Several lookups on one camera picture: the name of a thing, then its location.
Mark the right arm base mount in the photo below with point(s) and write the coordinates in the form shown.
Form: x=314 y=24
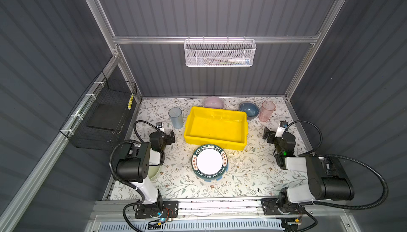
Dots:
x=274 y=206

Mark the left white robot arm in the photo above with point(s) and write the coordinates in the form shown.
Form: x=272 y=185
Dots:
x=130 y=161

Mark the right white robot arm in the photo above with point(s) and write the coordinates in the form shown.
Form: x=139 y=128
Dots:
x=326 y=178

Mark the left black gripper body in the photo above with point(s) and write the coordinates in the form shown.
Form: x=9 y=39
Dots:
x=170 y=138

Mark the yellow tag on basket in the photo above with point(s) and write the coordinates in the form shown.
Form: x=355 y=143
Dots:
x=129 y=105

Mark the yellow plastic bin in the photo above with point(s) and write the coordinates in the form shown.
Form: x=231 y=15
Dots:
x=224 y=128

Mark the aluminium front rail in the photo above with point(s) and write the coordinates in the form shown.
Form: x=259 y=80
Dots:
x=206 y=208

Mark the dark blue bowl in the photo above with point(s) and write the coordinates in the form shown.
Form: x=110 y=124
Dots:
x=250 y=109

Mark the black wire basket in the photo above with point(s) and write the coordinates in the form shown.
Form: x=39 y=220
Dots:
x=101 y=119

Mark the purple bowl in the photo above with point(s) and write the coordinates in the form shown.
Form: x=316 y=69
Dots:
x=213 y=102

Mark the white wire mesh basket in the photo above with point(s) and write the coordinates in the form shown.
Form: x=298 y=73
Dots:
x=216 y=52

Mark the green rimmed white plate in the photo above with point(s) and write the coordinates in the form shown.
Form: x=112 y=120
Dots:
x=210 y=162

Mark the light green bowl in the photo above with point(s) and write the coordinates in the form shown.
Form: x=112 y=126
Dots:
x=154 y=171

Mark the white marker in basket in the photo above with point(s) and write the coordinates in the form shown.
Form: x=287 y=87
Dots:
x=241 y=61

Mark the blue plastic cup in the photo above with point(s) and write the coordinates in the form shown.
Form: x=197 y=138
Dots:
x=176 y=118

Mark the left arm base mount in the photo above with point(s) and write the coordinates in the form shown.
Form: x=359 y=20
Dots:
x=155 y=209

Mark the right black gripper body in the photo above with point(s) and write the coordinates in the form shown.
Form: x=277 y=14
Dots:
x=268 y=135

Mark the floral table mat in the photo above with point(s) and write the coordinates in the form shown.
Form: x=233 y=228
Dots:
x=251 y=172

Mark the pink plastic cup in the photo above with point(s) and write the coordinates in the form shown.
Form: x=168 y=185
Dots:
x=266 y=111

